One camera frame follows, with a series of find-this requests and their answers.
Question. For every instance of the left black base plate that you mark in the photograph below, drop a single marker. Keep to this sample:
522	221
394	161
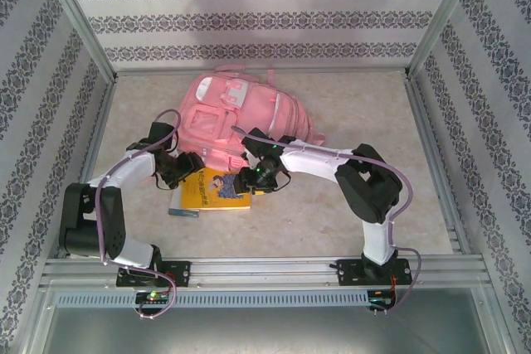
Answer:
178	273

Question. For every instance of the yellow book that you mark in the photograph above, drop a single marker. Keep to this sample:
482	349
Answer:
211	196

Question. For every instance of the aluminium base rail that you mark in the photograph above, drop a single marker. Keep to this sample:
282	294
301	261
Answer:
265	271

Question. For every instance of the right controller board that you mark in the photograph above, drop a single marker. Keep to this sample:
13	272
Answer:
381	302

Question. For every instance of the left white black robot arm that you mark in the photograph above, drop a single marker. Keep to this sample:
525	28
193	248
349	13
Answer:
124	167

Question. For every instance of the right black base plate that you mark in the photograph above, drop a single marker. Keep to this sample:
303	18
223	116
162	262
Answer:
350	273

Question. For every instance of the pink backpack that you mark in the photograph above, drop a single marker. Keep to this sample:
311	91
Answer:
249	113

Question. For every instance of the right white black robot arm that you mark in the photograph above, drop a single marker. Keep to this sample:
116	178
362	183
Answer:
315	161

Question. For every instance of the controller board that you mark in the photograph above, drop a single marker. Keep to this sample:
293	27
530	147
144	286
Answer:
152	297
381	302

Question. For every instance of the aluminium side rail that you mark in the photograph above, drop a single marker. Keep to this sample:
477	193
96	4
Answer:
101	122
420	101

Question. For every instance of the aluminium frame post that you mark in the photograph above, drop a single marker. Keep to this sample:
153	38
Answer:
445	18
79	18

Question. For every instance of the grey notebook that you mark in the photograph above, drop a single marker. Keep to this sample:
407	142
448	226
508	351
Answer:
184	213

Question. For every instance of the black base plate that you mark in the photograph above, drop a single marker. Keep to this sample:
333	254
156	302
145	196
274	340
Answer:
350	273
178	273

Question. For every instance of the left controller board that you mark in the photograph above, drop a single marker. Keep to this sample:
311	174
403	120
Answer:
152	297

